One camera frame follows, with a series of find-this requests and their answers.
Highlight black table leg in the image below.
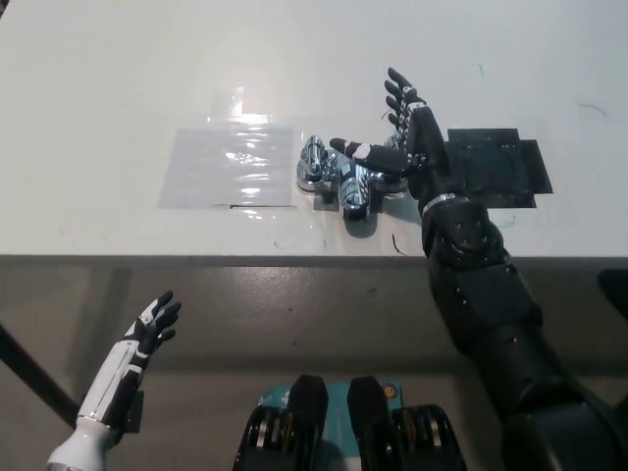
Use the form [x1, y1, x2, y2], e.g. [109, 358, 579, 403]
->
[0, 321, 82, 418]

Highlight black tape patch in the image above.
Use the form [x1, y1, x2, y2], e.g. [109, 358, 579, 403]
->
[444, 127, 554, 210]

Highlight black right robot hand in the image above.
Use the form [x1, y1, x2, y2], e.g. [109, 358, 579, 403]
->
[329, 67, 470, 216]

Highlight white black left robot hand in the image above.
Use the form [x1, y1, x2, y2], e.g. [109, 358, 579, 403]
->
[76, 289, 183, 433]

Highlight clear plastic sheet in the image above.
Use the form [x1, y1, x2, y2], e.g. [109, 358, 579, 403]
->
[156, 127, 295, 210]

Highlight chrome faucet body with spout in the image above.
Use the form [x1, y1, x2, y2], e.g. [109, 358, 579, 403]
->
[293, 150, 408, 221]

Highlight chrome faucet handle upright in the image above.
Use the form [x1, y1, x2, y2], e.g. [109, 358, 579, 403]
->
[297, 136, 330, 185]

